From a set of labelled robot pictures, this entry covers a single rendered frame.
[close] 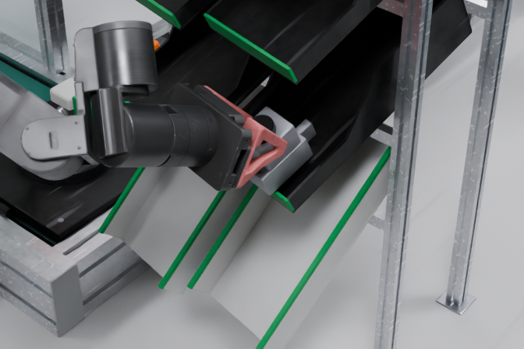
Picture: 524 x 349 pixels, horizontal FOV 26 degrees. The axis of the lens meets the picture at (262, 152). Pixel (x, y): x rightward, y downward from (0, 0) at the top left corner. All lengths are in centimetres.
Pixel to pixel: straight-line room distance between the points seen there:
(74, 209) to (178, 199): 18
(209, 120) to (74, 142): 14
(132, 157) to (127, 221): 45
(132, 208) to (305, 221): 24
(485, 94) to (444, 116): 55
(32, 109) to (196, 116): 15
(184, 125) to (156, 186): 42
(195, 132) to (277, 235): 33
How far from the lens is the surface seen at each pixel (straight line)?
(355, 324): 151
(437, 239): 165
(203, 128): 103
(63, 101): 171
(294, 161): 115
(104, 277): 152
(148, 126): 99
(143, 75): 100
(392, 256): 130
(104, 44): 100
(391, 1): 113
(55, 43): 178
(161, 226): 141
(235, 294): 134
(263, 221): 134
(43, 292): 148
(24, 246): 151
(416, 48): 113
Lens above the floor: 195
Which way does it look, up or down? 38 degrees down
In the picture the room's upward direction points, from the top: straight up
